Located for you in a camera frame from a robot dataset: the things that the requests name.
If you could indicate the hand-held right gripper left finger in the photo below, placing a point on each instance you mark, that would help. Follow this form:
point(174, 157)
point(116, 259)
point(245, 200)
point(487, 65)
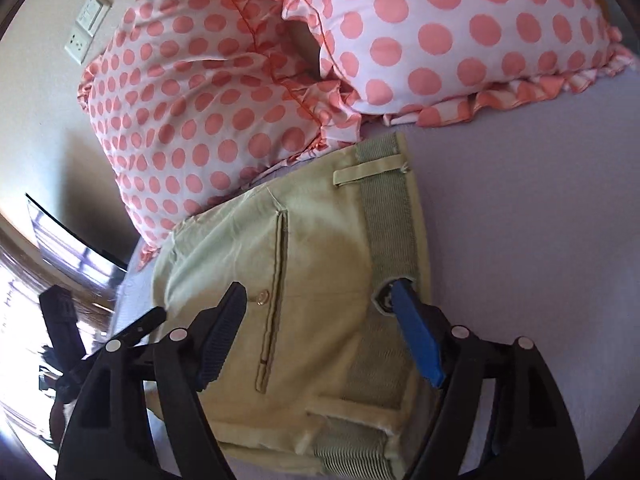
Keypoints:
point(216, 336)

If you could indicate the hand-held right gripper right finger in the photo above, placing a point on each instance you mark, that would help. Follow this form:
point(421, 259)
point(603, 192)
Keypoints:
point(419, 332)

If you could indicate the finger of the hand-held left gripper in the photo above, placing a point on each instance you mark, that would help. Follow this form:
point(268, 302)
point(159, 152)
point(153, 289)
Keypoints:
point(142, 324)

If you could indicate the khaki pants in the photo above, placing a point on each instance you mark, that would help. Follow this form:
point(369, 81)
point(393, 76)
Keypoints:
point(320, 260)

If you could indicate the black flat screen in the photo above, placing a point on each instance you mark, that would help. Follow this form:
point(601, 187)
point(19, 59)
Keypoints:
point(75, 240)

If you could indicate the pink polka dot pillow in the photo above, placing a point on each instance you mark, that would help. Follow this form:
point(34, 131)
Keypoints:
point(450, 25)
point(200, 110)

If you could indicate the white wall socket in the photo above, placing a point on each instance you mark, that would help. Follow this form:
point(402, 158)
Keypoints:
point(78, 45)

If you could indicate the white wall switch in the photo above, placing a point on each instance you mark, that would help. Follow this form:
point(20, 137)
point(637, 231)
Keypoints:
point(93, 13)

